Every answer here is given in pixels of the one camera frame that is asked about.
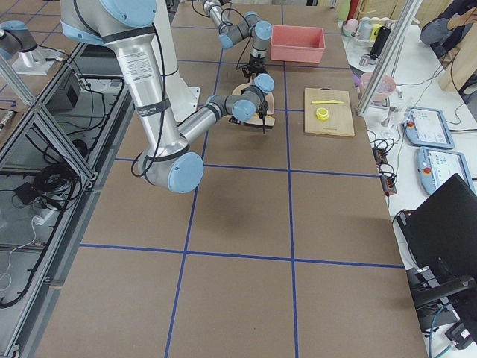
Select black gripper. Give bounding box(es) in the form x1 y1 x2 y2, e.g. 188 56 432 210
257 101 268 116
248 55 266 74

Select beige plastic dustpan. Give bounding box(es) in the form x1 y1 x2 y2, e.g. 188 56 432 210
232 74 275 116

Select beige hand brush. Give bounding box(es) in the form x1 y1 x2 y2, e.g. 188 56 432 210
244 113 275 134

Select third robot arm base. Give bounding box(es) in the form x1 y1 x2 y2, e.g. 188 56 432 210
1 20 63 75

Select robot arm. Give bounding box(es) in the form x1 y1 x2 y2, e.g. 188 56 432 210
60 1 274 193
192 1 272 80

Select pink plastic bin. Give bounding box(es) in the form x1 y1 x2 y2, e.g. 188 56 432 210
270 25 326 64

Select yellow plastic knife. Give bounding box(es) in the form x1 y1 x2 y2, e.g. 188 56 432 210
311 99 345 105

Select yellow lemon slices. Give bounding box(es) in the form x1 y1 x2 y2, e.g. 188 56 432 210
315 107 329 122

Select bamboo cutting board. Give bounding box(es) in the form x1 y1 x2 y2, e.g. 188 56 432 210
304 88 355 137

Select metal cup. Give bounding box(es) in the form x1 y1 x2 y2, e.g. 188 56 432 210
359 54 376 67

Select pink bowl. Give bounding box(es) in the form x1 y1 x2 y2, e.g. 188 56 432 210
359 72 397 102

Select black bottle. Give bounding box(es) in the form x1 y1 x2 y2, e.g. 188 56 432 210
370 26 391 60

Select black power strip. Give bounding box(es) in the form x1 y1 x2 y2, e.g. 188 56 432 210
372 146 397 196

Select upper teach pendant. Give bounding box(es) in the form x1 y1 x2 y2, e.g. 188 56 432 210
402 106 455 149

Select teach pendant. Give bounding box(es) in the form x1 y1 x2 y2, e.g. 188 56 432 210
417 147 476 195
402 106 455 149

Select lower teach pendant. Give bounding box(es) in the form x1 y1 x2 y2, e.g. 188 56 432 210
417 147 476 195

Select seated person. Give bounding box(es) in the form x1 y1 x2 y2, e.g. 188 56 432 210
420 0 476 59

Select grey control box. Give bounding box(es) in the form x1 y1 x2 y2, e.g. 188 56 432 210
46 75 80 111

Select black laptop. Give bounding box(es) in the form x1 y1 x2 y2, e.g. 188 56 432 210
397 174 476 277

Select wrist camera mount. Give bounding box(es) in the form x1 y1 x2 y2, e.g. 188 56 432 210
229 116 243 125
241 65 251 79

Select aluminium frame post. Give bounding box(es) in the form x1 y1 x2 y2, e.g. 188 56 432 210
356 0 423 117

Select bundle of black cables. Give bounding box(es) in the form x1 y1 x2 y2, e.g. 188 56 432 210
35 163 83 210

